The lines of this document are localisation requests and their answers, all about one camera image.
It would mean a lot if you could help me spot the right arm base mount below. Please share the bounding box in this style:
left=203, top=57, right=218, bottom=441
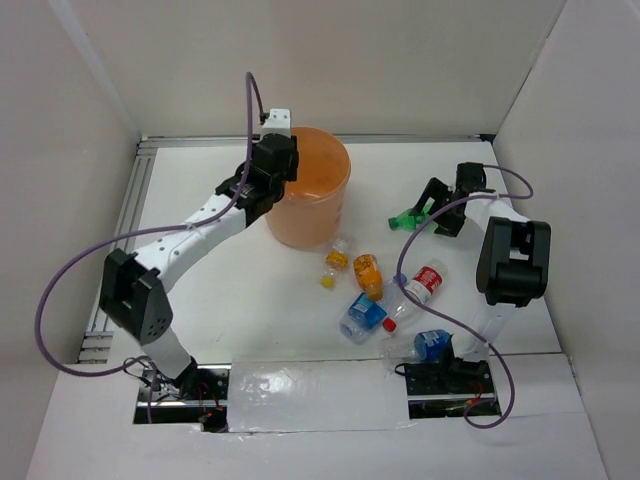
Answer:
left=394, top=347, right=501, bottom=420

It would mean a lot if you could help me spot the aluminium frame rail back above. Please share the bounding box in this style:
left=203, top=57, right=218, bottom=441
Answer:
left=137, top=132, right=496, bottom=151

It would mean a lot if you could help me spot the clear bottle blue cap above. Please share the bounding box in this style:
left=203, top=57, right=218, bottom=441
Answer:
left=379, top=273, right=407, bottom=309

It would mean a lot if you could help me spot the crushed bottle blue label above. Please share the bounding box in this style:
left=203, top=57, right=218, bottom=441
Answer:
left=338, top=293, right=387, bottom=344

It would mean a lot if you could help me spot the orange plastic bin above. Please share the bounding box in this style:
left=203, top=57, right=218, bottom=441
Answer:
left=266, top=127, right=351, bottom=249

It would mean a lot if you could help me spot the clear bottle red label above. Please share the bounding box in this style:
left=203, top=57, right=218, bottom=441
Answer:
left=382, top=259, right=448, bottom=334

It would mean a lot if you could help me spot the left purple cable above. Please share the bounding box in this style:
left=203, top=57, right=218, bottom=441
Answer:
left=33, top=71, right=266, bottom=426

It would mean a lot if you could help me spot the orange juice bottle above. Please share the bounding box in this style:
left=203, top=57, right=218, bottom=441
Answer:
left=353, top=254, right=384, bottom=302

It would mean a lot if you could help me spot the clear bottle yellow label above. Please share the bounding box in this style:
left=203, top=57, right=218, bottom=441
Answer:
left=320, top=234, right=352, bottom=290

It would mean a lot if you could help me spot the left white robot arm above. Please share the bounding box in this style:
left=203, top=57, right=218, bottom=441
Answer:
left=99, top=133, right=299, bottom=399

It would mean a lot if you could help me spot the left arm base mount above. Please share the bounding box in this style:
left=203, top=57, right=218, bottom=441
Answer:
left=124, top=361, right=231, bottom=434

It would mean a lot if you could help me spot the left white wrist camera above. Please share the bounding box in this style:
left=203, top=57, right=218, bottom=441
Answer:
left=260, top=108, right=291, bottom=137

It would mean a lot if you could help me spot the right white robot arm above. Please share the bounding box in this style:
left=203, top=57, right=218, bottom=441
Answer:
left=410, top=162, right=551, bottom=392

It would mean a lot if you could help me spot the blue label bottle near base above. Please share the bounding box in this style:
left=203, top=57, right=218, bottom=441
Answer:
left=380, top=329, right=452, bottom=363

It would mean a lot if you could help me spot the green plastic bottle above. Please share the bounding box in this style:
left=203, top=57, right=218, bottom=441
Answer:
left=388, top=208, right=428, bottom=232

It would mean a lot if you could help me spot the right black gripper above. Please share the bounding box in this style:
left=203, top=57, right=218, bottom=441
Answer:
left=411, top=178, right=466, bottom=238

